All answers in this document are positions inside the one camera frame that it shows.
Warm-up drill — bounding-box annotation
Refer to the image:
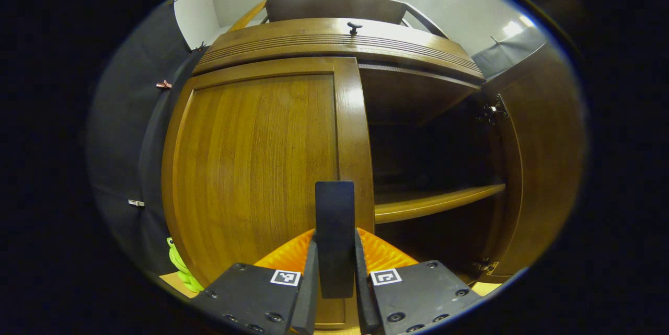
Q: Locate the wooden cabinet door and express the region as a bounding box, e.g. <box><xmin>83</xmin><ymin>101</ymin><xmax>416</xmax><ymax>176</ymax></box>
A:
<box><xmin>481</xmin><ymin>42</ymin><xmax>589</xmax><ymax>278</ymax></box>
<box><xmin>161</xmin><ymin>56</ymin><xmax>375</xmax><ymax>330</ymax></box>

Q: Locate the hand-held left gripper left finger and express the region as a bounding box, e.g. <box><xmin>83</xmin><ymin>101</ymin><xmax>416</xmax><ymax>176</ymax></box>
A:
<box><xmin>201</xmin><ymin>228</ymin><xmax>319</xmax><ymax>335</ymax></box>

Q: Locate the black door handle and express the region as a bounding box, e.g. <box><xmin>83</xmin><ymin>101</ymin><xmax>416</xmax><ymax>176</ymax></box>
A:
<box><xmin>315</xmin><ymin>181</ymin><xmax>356</xmax><ymax>299</ymax></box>

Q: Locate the small ceiling light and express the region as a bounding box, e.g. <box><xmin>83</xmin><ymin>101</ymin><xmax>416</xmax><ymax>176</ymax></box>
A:
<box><xmin>502</xmin><ymin>14</ymin><xmax>536</xmax><ymax>38</ymax></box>

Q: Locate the wooden drawer with ribbed front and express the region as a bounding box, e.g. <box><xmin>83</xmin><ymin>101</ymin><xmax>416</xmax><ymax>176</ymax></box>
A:
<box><xmin>192</xmin><ymin>17</ymin><xmax>486</xmax><ymax>82</ymax></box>

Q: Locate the wooden cabinet shelf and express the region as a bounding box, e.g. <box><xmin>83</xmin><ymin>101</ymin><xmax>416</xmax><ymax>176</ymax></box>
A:
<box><xmin>374</xmin><ymin>183</ymin><xmax>506</xmax><ymax>225</ymax></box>

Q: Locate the metal door hinge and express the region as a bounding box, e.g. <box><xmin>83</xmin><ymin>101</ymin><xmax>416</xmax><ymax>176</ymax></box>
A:
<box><xmin>477</xmin><ymin>96</ymin><xmax>509</xmax><ymax>125</ymax></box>
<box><xmin>470</xmin><ymin>259</ymin><xmax>500</xmax><ymax>275</ymax></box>

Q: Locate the black backdrop cloth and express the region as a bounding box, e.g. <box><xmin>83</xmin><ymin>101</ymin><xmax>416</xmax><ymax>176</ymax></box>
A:
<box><xmin>86</xmin><ymin>0</ymin><xmax>549</xmax><ymax>275</ymax></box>

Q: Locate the green frog plush toy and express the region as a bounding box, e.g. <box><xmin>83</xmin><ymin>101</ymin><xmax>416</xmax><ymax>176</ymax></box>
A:
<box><xmin>166</xmin><ymin>237</ymin><xmax>204</xmax><ymax>294</ymax></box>

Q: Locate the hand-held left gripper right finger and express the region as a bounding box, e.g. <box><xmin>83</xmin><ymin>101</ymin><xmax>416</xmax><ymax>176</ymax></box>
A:
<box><xmin>354</xmin><ymin>228</ymin><xmax>481</xmax><ymax>335</ymax></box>

